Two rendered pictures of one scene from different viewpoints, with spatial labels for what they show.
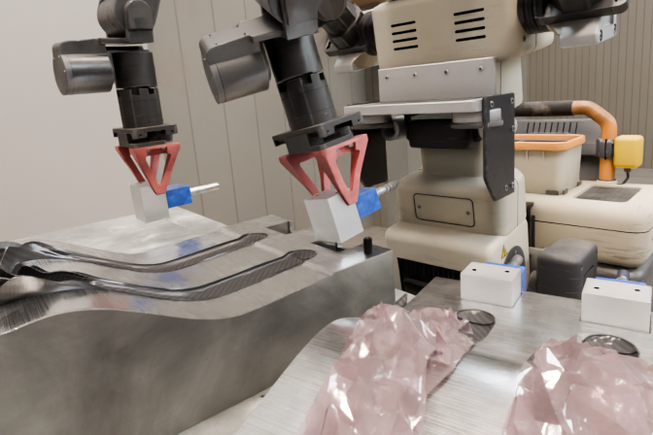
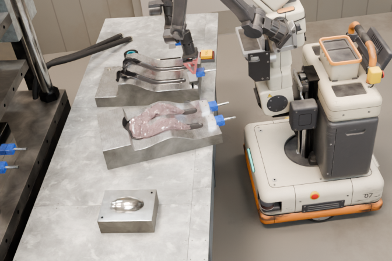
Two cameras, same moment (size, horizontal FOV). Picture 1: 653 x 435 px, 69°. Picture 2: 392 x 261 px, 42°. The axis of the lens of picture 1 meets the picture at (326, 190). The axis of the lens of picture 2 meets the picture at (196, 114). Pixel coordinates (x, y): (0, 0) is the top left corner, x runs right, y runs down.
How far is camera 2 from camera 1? 2.05 m
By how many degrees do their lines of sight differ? 48
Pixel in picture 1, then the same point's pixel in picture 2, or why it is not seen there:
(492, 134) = (252, 63)
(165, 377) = (142, 96)
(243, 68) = (170, 40)
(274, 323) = (164, 94)
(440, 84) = not seen: hidden behind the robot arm
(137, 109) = (167, 20)
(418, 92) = not seen: hidden behind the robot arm
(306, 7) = (177, 36)
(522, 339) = (191, 117)
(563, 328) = (200, 119)
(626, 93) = not seen: outside the picture
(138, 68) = (167, 10)
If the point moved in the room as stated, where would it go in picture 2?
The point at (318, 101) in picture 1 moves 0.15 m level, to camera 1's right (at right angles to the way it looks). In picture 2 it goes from (186, 50) to (212, 60)
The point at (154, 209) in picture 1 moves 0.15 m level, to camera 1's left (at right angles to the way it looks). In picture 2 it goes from (171, 45) to (150, 37)
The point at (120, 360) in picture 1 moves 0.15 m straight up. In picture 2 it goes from (135, 92) to (129, 65)
